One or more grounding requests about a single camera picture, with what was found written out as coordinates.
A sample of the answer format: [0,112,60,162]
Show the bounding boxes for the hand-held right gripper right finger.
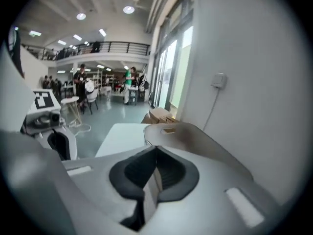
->
[143,145,280,235]

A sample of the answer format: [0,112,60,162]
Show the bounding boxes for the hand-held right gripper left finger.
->
[62,145,157,232]

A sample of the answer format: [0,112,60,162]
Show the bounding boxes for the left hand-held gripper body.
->
[21,89,66,135]

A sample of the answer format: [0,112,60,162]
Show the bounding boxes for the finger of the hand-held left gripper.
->
[35,131,53,150]
[47,126,79,161]

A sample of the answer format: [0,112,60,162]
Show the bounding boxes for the flat cardboard box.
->
[141,107,172,124]

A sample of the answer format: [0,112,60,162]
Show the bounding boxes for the round white side table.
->
[60,95,83,122]

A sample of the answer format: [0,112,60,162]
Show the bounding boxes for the white chair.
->
[85,88,99,115]

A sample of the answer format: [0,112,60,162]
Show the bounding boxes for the white shelving rack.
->
[91,68,116,88]

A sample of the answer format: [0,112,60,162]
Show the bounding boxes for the cardboard boxes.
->
[158,115,180,124]

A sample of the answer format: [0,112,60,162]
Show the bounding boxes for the ceiling strip lights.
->
[28,28,108,46]

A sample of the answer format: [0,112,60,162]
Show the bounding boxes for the hanging bags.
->
[137,73,150,93]

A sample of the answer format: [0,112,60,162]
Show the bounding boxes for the black balcony railing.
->
[21,41,152,61]

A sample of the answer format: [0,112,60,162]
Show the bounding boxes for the glass sliding door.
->
[150,25,194,110]

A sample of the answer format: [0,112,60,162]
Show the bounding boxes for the white socket cable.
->
[202,87,220,131]

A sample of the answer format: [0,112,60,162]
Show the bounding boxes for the white wall socket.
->
[210,72,228,89]

